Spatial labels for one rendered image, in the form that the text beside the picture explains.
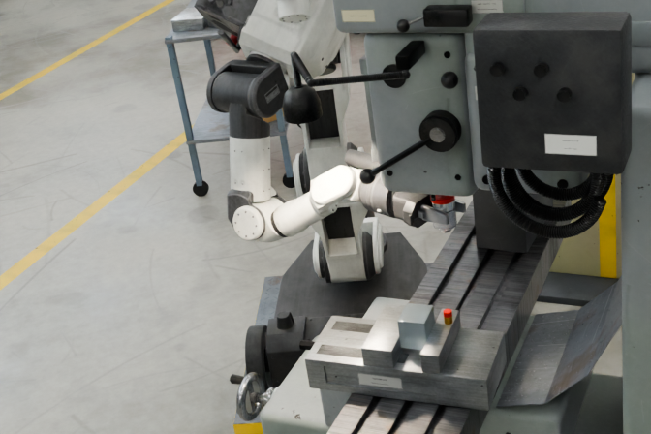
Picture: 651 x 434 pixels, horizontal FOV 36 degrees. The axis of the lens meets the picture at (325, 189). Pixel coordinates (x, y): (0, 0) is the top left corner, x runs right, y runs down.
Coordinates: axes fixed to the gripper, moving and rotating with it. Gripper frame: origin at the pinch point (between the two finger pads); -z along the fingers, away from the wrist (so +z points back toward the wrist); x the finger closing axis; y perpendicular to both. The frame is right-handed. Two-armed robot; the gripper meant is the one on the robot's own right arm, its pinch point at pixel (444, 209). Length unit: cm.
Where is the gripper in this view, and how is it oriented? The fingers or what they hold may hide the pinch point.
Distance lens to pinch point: 196.7
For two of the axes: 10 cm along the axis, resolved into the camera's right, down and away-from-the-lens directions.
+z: -7.3, -2.2, 6.5
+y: 1.2, 8.9, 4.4
